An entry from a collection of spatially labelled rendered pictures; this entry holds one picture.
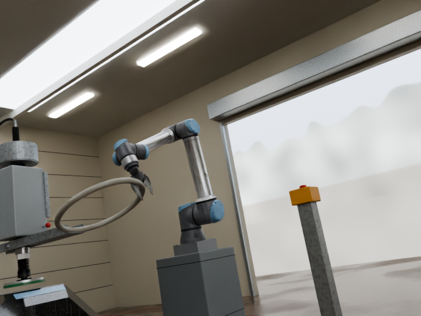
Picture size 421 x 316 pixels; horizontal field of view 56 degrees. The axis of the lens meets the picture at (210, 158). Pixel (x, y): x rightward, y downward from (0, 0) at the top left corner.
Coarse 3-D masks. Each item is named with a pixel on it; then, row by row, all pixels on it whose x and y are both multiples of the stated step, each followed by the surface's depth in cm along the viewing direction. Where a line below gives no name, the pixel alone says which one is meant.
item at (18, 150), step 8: (8, 144) 238; (16, 144) 238; (24, 144) 241; (32, 144) 245; (0, 152) 239; (8, 152) 237; (16, 152) 237; (24, 152) 239; (32, 152) 243; (0, 160) 238; (8, 160) 236; (16, 160) 236; (24, 160) 239; (32, 160) 242; (0, 168) 247
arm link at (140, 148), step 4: (136, 144) 229; (140, 144) 233; (136, 148) 226; (140, 148) 229; (144, 148) 232; (136, 152) 226; (140, 152) 229; (144, 152) 231; (148, 152) 234; (136, 156) 227; (140, 156) 230; (144, 156) 232
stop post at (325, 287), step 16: (304, 192) 206; (304, 208) 207; (304, 224) 207; (320, 224) 208; (304, 240) 206; (320, 240) 203; (320, 256) 200; (320, 272) 200; (320, 288) 199; (320, 304) 198; (336, 304) 197
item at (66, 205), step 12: (108, 180) 191; (120, 180) 194; (132, 180) 200; (84, 192) 186; (144, 192) 218; (72, 204) 187; (132, 204) 226; (60, 216) 191; (120, 216) 229; (60, 228) 202; (72, 228) 213; (84, 228) 219
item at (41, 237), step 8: (80, 224) 221; (40, 232) 221; (48, 232) 217; (56, 232) 214; (64, 232) 211; (72, 232) 213; (80, 232) 218; (16, 240) 230; (24, 240) 226; (32, 240) 223; (40, 240) 220; (48, 240) 224; (56, 240) 230; (0, 248) 236; (8, 248) 232
